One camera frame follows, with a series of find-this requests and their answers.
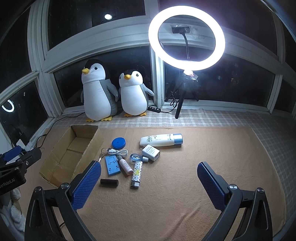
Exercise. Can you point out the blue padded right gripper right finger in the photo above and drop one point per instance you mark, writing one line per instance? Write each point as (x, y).
(216, 187)

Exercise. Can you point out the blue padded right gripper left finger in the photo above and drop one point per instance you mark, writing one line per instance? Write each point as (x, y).
(82, 185)

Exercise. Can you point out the black cylinder tube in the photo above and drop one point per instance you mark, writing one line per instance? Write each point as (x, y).
(109, 182)

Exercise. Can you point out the light blue phone stand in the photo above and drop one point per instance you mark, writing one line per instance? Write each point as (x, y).
(112, 165)

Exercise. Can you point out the pink small bottle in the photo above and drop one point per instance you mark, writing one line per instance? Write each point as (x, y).
(124, 165)

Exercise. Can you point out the blue round tape measure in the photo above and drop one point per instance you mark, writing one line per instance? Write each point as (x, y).
(118, 143)

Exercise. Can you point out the white lotion bottle blue cap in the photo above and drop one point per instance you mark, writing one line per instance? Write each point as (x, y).
(162, 140)

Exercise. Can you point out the white usb charger block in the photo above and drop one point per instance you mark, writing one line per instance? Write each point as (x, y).
(151, 152)

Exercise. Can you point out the keys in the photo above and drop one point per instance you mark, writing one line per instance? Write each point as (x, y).
(104, 152)

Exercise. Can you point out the open cardboard box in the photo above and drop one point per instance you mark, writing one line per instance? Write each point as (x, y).
(71, 155)

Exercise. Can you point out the orange beige table mat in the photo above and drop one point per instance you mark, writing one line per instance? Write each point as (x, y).
(171, 203)

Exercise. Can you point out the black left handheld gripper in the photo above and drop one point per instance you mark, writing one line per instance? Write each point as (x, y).
(14, 166)

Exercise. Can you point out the large plush penguin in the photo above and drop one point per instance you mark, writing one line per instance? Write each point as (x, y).
(99, 95)

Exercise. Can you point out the small plush penguin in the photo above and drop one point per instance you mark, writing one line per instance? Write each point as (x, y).
(133, 93)

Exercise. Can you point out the black tripod stand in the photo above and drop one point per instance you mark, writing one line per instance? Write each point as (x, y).
(179, 86)

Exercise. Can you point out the black inline cable switch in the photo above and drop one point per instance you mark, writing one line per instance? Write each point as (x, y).
(154, 109)

